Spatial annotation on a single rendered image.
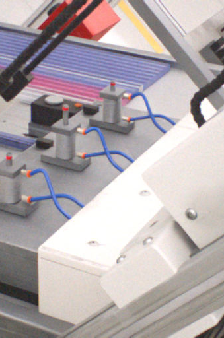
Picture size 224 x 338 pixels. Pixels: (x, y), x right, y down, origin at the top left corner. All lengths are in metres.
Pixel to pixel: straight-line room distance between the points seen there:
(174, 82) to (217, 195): 0.73
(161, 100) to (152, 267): 0.66
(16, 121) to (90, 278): 0.48
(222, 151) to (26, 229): 0.29
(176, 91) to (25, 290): 0.56
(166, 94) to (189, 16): 2.57
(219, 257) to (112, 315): 0.11
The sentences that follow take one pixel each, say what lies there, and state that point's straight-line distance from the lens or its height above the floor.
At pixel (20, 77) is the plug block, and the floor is 1.17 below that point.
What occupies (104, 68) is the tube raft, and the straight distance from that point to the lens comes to 1.37.
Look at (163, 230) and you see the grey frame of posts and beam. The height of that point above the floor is 1.37.
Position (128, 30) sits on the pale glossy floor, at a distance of 3.47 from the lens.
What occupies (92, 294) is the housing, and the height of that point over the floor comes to 1.24.
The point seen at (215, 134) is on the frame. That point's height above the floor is 1.46.
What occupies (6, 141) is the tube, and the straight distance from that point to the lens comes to 1.14.
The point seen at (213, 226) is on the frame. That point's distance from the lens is 0.65.
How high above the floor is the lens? 1.78
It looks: 37 degrees down
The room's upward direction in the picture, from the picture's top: 52 degrees clockwise
